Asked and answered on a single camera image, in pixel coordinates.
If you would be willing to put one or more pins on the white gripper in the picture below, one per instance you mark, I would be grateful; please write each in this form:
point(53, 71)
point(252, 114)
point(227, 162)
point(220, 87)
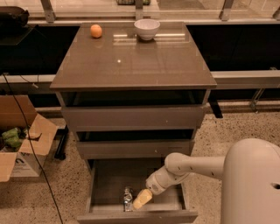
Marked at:
point(153, 183)

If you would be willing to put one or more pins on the silver redbull can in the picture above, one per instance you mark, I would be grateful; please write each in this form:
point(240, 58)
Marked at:
point(128, 199)

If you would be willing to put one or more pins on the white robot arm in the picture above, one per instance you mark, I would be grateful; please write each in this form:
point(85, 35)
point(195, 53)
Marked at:
point(250, 175)

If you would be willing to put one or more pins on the bottom grey drawer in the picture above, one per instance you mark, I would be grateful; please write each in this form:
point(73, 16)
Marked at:
point(105, 202)

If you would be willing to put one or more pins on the grey drawer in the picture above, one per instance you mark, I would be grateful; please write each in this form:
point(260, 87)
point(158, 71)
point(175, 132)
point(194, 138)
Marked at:
point(105, 202)
point(112, 110)
point(135, 143)

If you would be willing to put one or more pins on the middle grey drawer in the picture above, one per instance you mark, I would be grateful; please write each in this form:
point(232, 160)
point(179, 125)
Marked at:
point(135, 143)

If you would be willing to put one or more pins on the top grey drawer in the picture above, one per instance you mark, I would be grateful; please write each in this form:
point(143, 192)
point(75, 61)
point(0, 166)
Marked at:
point(112, 110)

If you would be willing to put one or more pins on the grey drawer cabinet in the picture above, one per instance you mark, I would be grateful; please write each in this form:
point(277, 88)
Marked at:
point(120, 60)

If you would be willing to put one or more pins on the black table leg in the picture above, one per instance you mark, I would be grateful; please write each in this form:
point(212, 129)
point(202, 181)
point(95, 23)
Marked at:
point(61, 135)

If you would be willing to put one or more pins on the green cloth in box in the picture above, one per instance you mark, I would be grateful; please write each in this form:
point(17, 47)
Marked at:
point(11, 139)

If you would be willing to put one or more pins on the open cardboard box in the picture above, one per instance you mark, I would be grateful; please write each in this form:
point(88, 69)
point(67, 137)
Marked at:
point(37, 134)

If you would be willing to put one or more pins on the white bowl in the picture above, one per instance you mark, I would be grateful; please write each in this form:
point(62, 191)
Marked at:
point(146, 29)

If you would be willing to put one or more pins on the orange fruit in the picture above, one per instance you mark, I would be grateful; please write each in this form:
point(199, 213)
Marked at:
point(96, 31)

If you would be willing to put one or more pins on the black object on shelf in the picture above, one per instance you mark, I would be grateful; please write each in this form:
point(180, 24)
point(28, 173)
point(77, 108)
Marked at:
point(13, 17)

